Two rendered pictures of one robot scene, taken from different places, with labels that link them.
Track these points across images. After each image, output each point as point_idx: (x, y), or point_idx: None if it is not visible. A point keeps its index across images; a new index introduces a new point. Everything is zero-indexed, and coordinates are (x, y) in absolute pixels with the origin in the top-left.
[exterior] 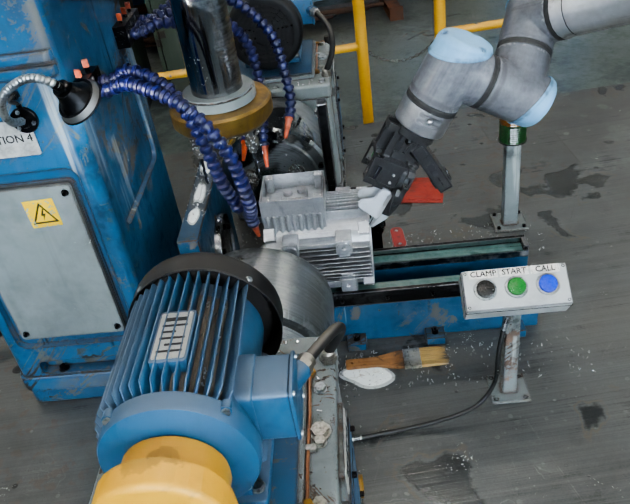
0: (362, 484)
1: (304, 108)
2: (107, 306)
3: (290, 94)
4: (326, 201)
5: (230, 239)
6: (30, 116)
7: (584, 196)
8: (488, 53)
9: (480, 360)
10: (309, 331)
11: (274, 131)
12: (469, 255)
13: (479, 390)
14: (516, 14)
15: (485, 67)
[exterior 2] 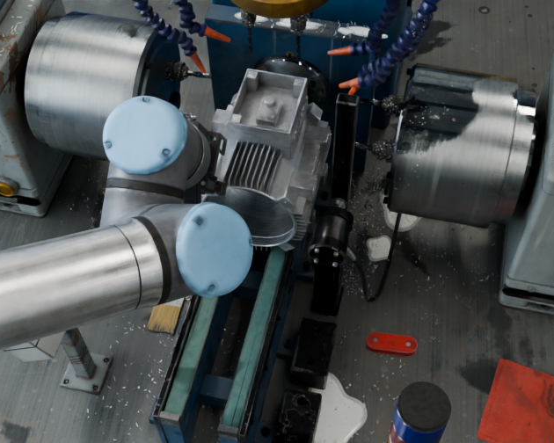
0: None
1: (492, 146)
2: None
3: (377, 67)
4: (252, 142)
5: (314, 97)
6: None
7: None
8: (108, 156)
9: (138, 362)
10: (38, 90)
11: (406, 95)
12: (239, 359)
13: (98, 345)
14: (174, 206)
15: (112, 165)
